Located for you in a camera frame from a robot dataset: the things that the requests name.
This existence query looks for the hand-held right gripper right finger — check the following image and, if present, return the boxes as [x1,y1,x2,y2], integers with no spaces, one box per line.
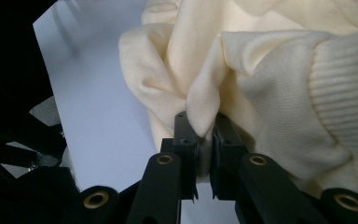
[210,112,329,224]

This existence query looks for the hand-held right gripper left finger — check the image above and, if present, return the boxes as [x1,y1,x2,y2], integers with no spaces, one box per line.
[125,111,200,224]

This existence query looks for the cream yellow pants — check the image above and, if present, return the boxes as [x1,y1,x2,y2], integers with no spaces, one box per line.
[118,0,358,203]

